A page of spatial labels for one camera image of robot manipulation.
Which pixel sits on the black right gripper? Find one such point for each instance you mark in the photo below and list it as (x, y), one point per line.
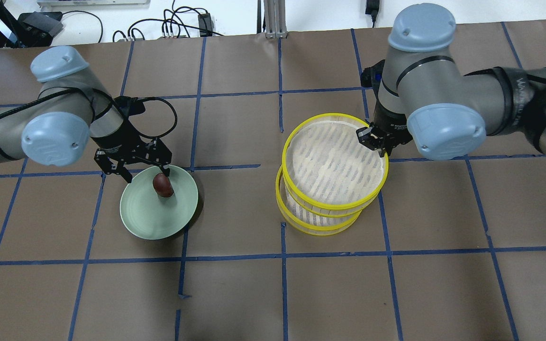
(391, 122)

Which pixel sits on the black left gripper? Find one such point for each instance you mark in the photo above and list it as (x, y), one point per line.
(114, 141)

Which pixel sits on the reddish brown bun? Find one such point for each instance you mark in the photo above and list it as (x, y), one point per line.
(162, 185)

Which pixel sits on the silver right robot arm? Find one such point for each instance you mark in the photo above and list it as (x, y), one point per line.
(423, 98)

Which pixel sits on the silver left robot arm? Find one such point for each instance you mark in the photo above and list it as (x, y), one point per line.
(72, 108)

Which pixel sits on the light green bowl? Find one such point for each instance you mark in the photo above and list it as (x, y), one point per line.
(149, 216)

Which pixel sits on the black power adapter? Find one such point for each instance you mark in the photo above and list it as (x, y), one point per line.
(206, 26)

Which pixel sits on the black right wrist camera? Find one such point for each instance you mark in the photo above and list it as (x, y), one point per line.
(371, 77)

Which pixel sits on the aluminium frame post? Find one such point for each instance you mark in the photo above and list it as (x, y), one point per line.
(275, 19)

